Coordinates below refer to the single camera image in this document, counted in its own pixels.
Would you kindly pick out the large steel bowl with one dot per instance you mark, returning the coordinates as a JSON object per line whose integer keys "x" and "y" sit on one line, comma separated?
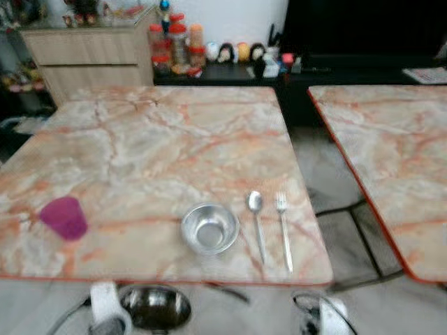
{"x": 155, "y": 307}

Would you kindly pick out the steel fork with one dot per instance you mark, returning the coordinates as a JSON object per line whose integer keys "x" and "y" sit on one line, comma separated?
{"x": 281, "y": 204}

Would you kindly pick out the steel spoon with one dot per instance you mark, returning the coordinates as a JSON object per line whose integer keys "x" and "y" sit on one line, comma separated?
{"x": 255, "y": 202}

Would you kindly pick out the small steel bowl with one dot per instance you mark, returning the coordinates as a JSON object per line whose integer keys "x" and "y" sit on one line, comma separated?
{"x": 209, "y": 229}

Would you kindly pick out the empty marble folding table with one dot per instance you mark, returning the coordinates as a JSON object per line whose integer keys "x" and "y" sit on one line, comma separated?
{"x": 398, "y": 153}

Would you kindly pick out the marble folding table with tableware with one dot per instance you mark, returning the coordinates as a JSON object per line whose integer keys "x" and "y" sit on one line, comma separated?
{"x": 154, "y": 153}

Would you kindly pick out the small white box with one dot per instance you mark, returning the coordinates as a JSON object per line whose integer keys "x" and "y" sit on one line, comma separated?
{"x": 270, "y": 68}

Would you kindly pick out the small red box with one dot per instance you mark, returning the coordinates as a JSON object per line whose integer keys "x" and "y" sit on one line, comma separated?
{"x": 288, "y": 58}

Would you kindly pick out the purple plastic cup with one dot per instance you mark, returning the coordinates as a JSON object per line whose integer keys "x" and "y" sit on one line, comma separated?
{"x": 64, "y": 218}

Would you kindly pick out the printed magazine on console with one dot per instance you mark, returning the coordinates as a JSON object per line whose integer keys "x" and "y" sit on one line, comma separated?
{"x": 424, "y": 75}

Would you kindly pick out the yellow figurine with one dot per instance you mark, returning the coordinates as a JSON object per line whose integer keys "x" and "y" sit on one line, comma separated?
{"x": 242, "y": 51}

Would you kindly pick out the black and white figurine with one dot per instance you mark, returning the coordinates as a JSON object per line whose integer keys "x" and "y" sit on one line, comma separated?
{"x": 226, "y": 52}

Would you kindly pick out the small jar red lid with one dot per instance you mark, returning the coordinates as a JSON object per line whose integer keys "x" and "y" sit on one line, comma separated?
{"x": 177, "y": 18}
{"x": 197, "y": 56}
{"x": 161, "y": 64}

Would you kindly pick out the black television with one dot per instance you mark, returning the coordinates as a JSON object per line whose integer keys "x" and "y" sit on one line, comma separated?
{"x": 363, "y": 28}

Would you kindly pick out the tall clear jar red lid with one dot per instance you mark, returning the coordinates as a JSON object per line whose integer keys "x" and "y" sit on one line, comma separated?
{"x": 179, "y": 43}

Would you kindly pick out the orange jar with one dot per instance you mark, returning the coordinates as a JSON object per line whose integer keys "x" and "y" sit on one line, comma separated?
{"x": 196, "y": 35}

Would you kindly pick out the medium jar red lid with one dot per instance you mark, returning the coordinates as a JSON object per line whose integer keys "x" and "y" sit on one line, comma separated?
{"x": 159, "y": 38}

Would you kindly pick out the trophy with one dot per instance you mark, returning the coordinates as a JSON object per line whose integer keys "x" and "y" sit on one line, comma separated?
{"x": 164, "y": 10}

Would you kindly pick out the light wooden drawer cabinet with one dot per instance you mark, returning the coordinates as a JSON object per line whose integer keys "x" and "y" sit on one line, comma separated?
{"x": 91, "y": 52}

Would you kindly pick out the black display shelf with toys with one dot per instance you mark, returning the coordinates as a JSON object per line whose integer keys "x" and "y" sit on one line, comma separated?
{"x": 17, "y": 73}

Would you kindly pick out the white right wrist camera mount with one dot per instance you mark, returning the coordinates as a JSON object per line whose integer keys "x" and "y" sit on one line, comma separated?
{"x": 334, "y": 317}

